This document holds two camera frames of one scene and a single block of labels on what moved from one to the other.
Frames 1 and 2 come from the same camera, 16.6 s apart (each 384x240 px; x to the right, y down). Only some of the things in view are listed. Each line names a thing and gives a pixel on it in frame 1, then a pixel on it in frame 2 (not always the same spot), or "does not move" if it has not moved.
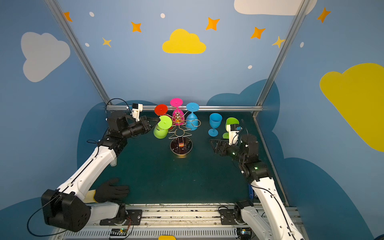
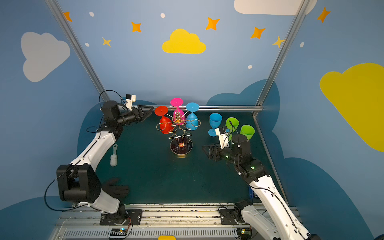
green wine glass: [230, 120] does not move
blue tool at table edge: [251, 191] does not move
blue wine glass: [215, 120] does not move
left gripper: [145, 124] → [139, 113]
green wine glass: [161, 130] → [247, 130]
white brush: [114, 163] does not move
